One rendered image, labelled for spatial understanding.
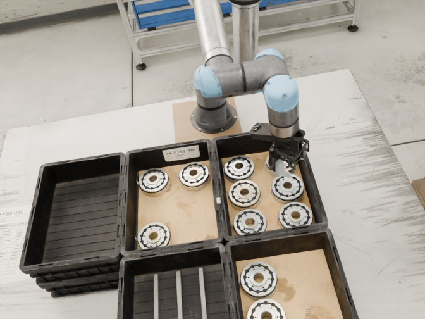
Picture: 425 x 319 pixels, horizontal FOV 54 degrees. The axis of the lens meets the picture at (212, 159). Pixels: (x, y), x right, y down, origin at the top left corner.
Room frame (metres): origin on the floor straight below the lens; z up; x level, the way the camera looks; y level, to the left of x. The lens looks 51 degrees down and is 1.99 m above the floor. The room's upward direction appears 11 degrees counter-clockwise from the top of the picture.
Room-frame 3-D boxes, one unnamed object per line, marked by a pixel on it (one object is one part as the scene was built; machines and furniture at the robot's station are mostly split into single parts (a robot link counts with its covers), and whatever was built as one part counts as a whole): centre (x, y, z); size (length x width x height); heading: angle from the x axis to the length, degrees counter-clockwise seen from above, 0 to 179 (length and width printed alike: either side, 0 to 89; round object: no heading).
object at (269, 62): (0.80, -0.17, 1.30); 0.11 x 0.11 x 0.08; 89
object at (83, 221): (0.79, 0.45, 0.87); 0.40 x 0.30 x 0.11; 177
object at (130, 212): (0.77, 0.15, 0.87); 0.40 x 0.30 x 0.11; 177
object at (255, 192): (0.76, -0.08, 0.86); 0.10 x 0.10 x 0.01
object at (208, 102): (1.21, -0.05, 0.96); 0.13 x 0.12 x 0.14; 89
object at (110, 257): (0.79, 0.45, 0.92); 0.40 x 0.30 x 0.02; 177
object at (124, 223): (0.77, 0.15, 0.92); 0.40 x 0.30 x 0.02; 177
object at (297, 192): (0.76, -0.22, 0.86); 0.10 x 0.10 x 0.01
